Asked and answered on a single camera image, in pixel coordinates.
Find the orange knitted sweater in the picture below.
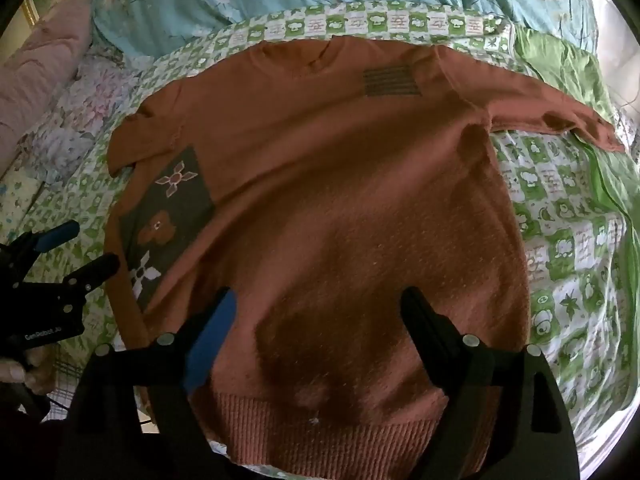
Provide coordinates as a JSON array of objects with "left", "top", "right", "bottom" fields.
[{"left": 104, "top": 35, "right": 626, "bottom": 473}]

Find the person's left hand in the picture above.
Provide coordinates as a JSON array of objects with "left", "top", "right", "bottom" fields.
[{"left": 0, "top": 345, "right": 51, "bottom": 398}]

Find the plain green cloth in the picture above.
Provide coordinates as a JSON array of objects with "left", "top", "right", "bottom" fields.
[{"left": 514, "top": 26, "right": 640, "bottom": 281}]

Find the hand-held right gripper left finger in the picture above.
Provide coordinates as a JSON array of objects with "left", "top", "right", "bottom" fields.
[{"left": 55, "top": 287, "right": 238, "bottom": 480}]

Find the gold picture frame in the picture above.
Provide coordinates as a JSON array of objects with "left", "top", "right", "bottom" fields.
[{"left": 21, "top": 0, "right": 43, "bottom": 28}]

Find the pink floral pillow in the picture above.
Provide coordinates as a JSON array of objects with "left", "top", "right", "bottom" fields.
[{"left": 22, "top": 45, "right": 151, "bottom": 188}]

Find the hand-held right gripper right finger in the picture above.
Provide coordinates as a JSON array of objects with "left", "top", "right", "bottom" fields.
[{"left": 400, "top": 287, "right": 581, "bottom": 480}]

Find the green checkered printed blanket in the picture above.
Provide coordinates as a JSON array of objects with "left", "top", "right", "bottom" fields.
[{"left": 0, "top": 1, "right": 640, "bottom": 476}]

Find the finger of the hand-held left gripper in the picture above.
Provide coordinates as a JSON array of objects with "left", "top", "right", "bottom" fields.
[
  {"left": 0, "top": 220, "right": 81, "bottom": 281},
  {"left": 47, "top": 253, "right": 121, "bottom": 308}
]

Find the pink quilted cloth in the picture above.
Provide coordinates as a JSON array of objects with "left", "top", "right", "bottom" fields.
[{"left": 0, "top": 0, "right": 118, "bottom": 176}]

